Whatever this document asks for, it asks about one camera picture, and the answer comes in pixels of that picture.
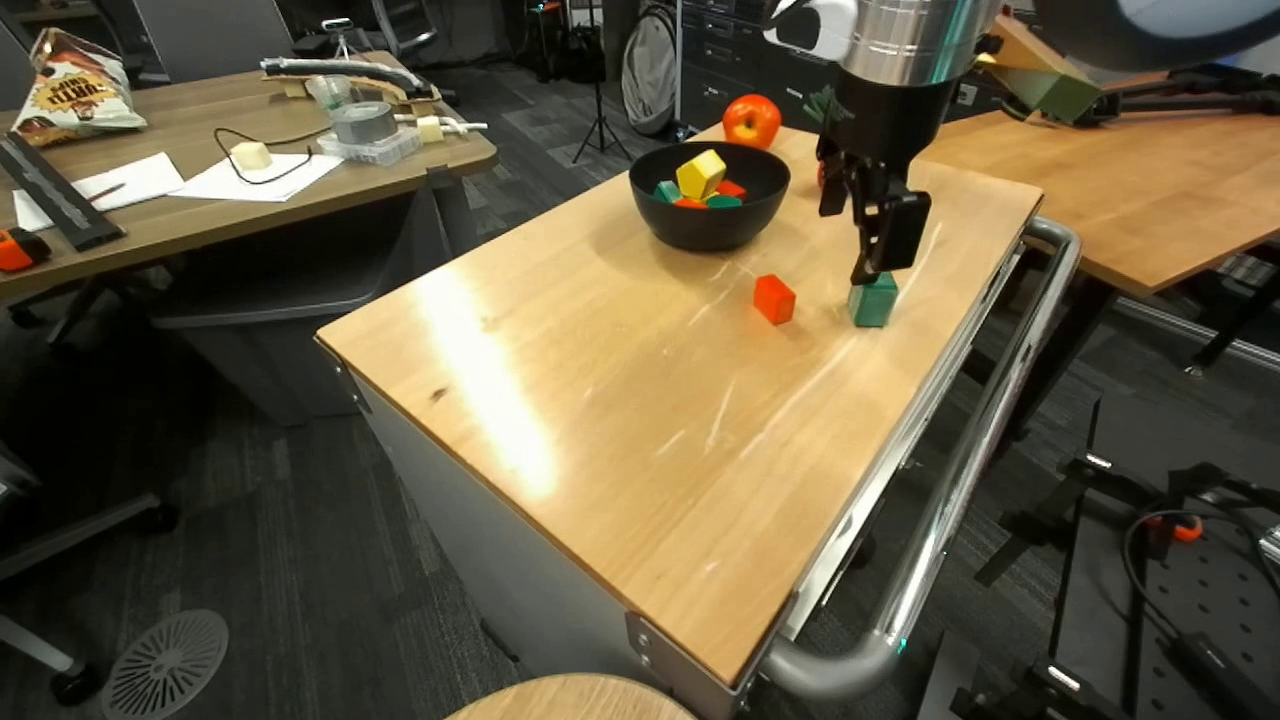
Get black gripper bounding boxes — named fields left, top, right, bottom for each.
left=812, top=75, right=953, bottom=284

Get green double block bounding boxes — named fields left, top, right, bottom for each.
left=849, top=270, right=898, bottom=326

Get orange red toy apple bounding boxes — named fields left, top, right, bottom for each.
left=720, top=91, right=782, bottom=146

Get small green block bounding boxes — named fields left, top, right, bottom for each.
left=653, top=181, right=680, bottom=202

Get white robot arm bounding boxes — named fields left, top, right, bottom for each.
left=762, top=0, right=1280, bottom=284

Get black bowl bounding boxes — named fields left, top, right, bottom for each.
left=629, top=138, right=792, bottom=252

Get dark drawer cabinet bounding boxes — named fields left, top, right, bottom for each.
left=675, top=0, right=857, bottom=128

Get wooden side table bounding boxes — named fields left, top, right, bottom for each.
left=925, top=108, right=1280, bottom=297

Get white metal cart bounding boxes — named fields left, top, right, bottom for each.
left=320, top=131, right=1040, bottom=716

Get grey tape roll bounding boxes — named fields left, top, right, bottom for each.
left=329, top=98, right=397, bottom=146

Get round wooden stool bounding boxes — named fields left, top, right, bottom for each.
left=446, top=673, right=696, bottom=720

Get white paper sheets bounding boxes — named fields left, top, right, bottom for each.
left=164, top=146, right=348, bottom=209

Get wooden office desk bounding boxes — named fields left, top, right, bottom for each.
left=0, top=73, right=496, bottom=300

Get snack chip bag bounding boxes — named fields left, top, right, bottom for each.
left=12, top=28, right=145, bottom=146

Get chrome cart handle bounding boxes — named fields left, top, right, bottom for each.
left=759, top=217, right=1080, bottom=700

